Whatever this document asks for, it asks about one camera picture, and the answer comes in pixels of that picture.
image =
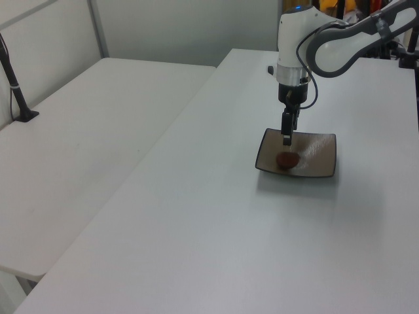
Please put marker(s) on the small round brown food item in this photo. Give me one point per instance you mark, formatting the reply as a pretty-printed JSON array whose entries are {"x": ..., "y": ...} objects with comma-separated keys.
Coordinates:
[{"x": 287, "y": 159}]

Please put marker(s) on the black camera stand pole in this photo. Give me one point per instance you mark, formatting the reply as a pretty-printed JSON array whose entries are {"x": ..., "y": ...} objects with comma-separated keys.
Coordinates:
[{"x": 14, "y": 88}]

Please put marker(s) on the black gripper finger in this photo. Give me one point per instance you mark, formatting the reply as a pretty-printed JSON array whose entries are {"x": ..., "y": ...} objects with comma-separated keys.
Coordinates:
[
  {"x": 285, "y": 129},
  {"x": 295, "y": 121}
]

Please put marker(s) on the yellow object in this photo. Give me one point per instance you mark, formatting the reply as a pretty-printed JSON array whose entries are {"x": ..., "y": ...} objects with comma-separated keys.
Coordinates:
[{"x": 327, "y": 5}]

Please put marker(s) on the grey partition post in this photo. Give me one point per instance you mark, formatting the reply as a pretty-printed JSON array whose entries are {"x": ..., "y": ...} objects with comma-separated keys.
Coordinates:
[{"x": 98, "y": 27}]

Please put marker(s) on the black clamp with pole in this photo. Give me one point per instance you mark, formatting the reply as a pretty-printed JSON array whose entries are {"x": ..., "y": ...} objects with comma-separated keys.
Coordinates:
[{"x": 408, "y": 55}]

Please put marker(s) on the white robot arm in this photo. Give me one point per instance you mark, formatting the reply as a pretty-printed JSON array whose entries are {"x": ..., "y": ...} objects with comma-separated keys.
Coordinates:
[{"x": 334, "y": 45}]

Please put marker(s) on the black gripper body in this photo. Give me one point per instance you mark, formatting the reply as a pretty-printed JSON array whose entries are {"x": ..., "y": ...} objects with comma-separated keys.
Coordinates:
[{"x": 293, "y": 93}]

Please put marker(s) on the square brown ceramic plate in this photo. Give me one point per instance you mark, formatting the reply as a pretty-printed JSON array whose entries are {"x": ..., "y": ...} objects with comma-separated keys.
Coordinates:
[{"x": 314, "y": 153}]

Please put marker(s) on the white side table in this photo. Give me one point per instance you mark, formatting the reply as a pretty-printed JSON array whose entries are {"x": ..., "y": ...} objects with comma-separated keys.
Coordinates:
[{"x": 82, "y": 147}]

